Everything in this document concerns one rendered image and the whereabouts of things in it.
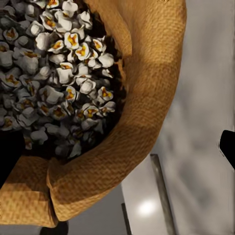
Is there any popcorn bag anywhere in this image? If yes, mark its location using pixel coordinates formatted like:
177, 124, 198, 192
0, 0, 187, 228

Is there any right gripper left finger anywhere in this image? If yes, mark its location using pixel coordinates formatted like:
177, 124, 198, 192
0, 130, 25, 189

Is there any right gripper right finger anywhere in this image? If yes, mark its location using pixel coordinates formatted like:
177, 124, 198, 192
219, 130, 235, 169

